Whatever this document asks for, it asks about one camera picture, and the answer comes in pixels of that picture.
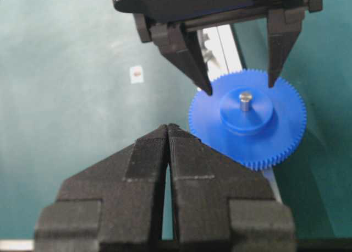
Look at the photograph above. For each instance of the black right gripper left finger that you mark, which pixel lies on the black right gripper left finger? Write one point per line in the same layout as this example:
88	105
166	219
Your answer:
114	205

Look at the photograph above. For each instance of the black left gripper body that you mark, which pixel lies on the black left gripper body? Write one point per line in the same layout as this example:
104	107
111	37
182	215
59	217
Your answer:
176	10

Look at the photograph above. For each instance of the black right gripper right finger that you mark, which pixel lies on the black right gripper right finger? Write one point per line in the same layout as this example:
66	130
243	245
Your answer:
219	205

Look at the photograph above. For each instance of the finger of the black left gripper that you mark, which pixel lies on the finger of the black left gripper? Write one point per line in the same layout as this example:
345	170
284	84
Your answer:
283	27
178	46

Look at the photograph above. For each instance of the large blue plastic gear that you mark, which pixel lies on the large blue plastic gear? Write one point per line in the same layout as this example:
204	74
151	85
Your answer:
258	139

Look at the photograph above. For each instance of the steel shaft with gear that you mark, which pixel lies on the steel shaft with gear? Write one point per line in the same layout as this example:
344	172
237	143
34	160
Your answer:
245	99

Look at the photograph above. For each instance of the small white paper marker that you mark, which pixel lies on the small white paper marker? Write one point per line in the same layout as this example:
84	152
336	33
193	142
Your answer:
136	74

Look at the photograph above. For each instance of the green table mat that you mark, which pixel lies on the green table mat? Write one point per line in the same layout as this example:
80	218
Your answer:
67	102

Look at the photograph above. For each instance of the translucent plastic bracket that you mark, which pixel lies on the translucent plastic bracket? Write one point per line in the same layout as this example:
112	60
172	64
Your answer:
207	54

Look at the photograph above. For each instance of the aluminium extrusion rail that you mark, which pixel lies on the aluminium extrusion rail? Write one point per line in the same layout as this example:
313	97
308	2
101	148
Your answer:
223	46

